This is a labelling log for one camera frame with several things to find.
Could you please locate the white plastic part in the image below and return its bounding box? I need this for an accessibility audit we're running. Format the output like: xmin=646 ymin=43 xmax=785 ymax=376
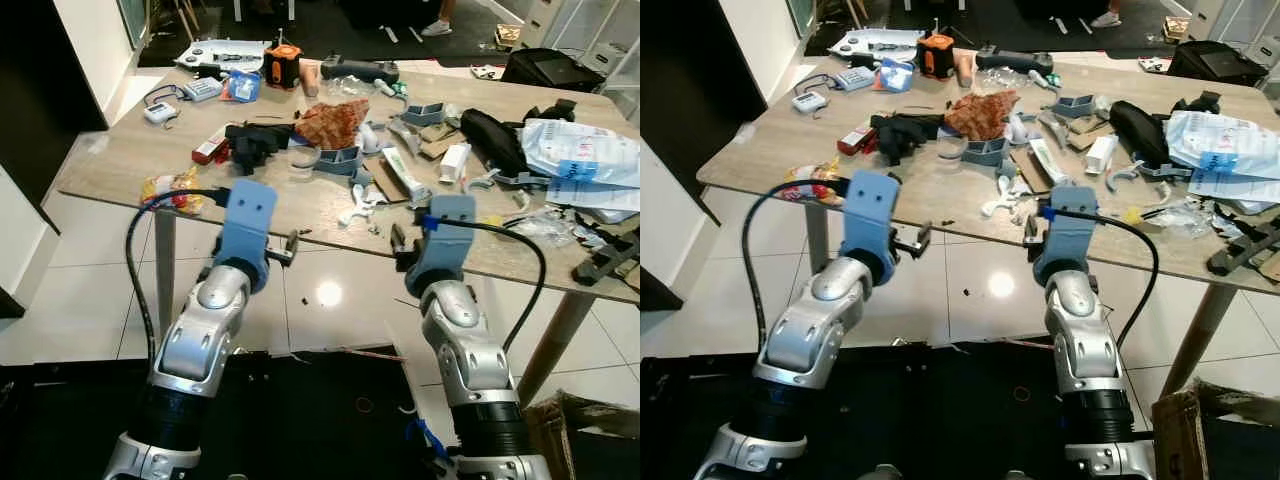
xmin=981 ymin=184 xmax=1032 ymax=220
xmin=338 ymin=186 xmax=389 ymax=229

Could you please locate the white green tube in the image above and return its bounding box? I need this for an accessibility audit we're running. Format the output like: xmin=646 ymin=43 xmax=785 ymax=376
xmin=380 ymin=148 xmax=433 ymax=203
xmin=1027 ymin=137 xmax=1077 ymax=192

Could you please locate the small white box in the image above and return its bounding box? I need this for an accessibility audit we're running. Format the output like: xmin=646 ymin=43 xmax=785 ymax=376
xmin=438 ymin=142 xmax=473 ymax=187
xmin=1084 ymin=134 xmax=1120 ymax=177

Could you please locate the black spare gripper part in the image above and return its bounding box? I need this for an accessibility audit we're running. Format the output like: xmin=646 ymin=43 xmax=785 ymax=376
xmin=870 ymin=111 xmax=947 ymax=167
xmin=224 ymin=120 xmax=301 ymax=177

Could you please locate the yellow red snack packet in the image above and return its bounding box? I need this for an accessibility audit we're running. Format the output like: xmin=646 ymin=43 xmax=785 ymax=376
xmin=784 ymin=158 xmax=851 ymax=207
xmin=140 ymin=165 xmax=209 ymax=216

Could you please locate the brown cardboard piece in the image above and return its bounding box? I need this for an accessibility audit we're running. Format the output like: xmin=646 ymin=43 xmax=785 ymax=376
xmin=1064 ymin=114 xmax=1107 ymax=147
xmin=415 ymin=122 xmax=463 ymax=159

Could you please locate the small red box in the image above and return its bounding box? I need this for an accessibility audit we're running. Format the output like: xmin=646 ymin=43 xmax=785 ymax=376
xmin=192 ymin=126 xmax=233 ymax=166
xmin=838 ymin=122 xmax=880 ymax=157

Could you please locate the red-brown crumpled wrapper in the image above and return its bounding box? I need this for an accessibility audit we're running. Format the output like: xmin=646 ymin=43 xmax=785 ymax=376
xmin=944 ymin=89 xmax=1022 ymax=141
xmin=294 ymin=98 xmax=371 ymax=151

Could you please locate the clear plastic wrap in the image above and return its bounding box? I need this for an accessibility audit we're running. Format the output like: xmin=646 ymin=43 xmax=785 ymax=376
xmin=500 ymin=208 xmax=591 ymax=249
xmin=1139 ymin=199 xmax=1217 ymax=242

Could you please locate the black pouch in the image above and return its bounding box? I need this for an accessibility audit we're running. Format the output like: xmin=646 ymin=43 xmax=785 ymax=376
xmin=460 ymin=108 xmax=531 ymax=181
xmin=1109 ymin=99 xmax=1177 ymax=172

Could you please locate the light wooden table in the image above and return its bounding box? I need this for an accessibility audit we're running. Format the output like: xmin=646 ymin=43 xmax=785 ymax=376
xmin=697 ymin=55 xmax=1280 ymax=401
xmin=55 ymin=60 xmax=641 ymax=406

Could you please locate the blue white packet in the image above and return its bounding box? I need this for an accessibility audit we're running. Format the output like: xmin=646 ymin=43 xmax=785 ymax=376
xmin=874 ymin=57 xmax=917 ymax=94
xmin=220 ymin=68 xmax=263 ymax=104

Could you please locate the black power tool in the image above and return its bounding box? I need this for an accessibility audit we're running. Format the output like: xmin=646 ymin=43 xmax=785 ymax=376
xmin=974 ymin=46 xmax=1057 ymax=80
xmin=320 ymin=57 xmax=401 ymax=87

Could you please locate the orange black device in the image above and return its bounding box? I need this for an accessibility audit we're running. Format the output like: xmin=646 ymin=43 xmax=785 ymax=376
xmin=264 ymin=40 xmax=303 ymax=91
xmin=917 ymin=32 xmax=957 ymax=81

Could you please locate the black clamp stand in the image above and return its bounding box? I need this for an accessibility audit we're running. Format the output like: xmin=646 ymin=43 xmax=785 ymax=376
xmin=572 ymin=232 xmax=641 ymax=289
xmin=1206 ymin=214 xmax=1280 ymax=277

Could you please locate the white blue plastic bag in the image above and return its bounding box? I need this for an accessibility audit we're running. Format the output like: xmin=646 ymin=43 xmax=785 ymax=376
xmin=520 ymin=117 xmax=641 ymax=213
xmin=1164 ymin=109 xmax=1280 ymax=207

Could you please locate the white flat controller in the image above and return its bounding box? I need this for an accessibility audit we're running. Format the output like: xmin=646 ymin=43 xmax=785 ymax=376
xmin=172 ymin=38 xmax=273 ymax=69
xmin=827 ymin=27 xmax=927 ymax=59

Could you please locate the black bag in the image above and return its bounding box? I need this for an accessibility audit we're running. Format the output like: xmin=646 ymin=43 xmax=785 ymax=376
xmin=1167 ymin=39 xmax=1270 ymax=87
xmin=500 ymin=47 xmax=607 ymax=93

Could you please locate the brown cardboard box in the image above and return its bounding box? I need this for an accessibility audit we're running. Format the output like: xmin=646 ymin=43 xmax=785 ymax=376
xmin=1151 ymin=379 xmax=1280 ymax=480
xmin=522 ymin=390 xmax=641 ymax=480

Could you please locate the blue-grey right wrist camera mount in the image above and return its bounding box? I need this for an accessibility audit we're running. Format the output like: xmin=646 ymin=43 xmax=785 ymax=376
xmin=404 ymin=195 xmax=479 ymax=297
xmin=1032 ymin=185 xmax=1101 ymax=287

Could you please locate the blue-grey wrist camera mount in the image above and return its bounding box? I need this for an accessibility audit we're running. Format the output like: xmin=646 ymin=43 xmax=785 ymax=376
xmin=404 ymin=195 xmax=479 ymax=297
xmin=214 ymin=178 xmax=280 ymax=288
xmin=1032 ymin=185 xmax=1101 ymax=287
xmin=840 ymin=170 xmax=902 ymax=286

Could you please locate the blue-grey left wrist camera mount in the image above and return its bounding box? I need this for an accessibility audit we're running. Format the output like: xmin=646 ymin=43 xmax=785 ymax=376
xmin=840 ymin=170 xmax=902 ymax=286
xmin=214 ymin=178 xmax=280 ymax=288

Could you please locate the grey-blue printed bracket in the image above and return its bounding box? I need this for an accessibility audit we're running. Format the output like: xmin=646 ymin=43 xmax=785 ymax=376
xmin=964 ymin=137 xmax=1014 ymax=170
xmin=312 ymin=146 xmax=365 ymax=181

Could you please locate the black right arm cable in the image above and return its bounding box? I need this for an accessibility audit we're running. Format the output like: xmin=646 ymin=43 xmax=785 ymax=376
xmin=1040 ymin=204 xmax=1162 ymax=349
xmin=424 ymin=213 xmax=550 ymax=353

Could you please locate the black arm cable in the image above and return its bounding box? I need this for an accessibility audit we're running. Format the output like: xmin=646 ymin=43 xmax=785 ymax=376
xmin=124 ymin=187 xmax=235 ymax=371
xmin=1040 ymin=204 xmax=1162 ymax=349
xmin=424 ymin=213 xmax=550 ymax=353
xmin=740 ymin=177 xmax=851 ymax=336

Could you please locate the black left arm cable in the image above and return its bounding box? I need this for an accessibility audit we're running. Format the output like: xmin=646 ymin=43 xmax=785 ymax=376
xmin=740 ymin=177 xmax=851 ymax=336
xmin=124 ymin=187 xmax=235 ymax=371

